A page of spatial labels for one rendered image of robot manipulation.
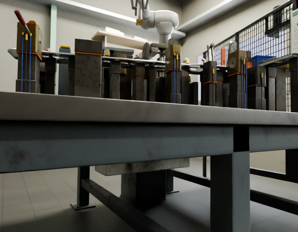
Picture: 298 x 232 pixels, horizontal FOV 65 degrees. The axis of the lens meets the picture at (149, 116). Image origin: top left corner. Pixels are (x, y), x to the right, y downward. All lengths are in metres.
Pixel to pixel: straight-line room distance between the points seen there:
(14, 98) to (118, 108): 0.16
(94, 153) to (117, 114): 0.09
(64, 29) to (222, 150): 4.05
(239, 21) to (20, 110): 4.37
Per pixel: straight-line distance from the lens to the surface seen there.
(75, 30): 4.51
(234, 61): 1.31
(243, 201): 0.72
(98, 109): 0.39
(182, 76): 1.33
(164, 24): 1.99
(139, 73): 1.25
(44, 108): 0.37
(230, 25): 4.69
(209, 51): 1.71
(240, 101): 1.27
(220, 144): 0.62
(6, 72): 4.15
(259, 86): 1.38
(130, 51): 1.62
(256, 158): 4.08
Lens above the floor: 0.65
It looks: 2 degrees up
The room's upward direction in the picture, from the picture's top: 1 degrees clockwise
